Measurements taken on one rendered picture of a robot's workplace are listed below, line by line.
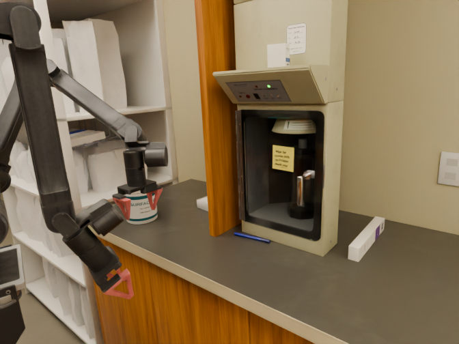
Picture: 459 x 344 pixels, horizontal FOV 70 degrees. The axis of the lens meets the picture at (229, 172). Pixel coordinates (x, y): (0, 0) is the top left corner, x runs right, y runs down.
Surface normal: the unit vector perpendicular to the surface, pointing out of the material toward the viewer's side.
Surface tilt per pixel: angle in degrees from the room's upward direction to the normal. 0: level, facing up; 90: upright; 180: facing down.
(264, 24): 90
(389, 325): 0
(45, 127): 90
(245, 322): 90
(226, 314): 90
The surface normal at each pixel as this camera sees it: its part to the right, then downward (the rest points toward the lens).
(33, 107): 0.51, 0.20
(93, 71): 0.22, 0.35
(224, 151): 0.77, 0.13
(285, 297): -0.04, -0.96
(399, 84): -0.64, 0.23
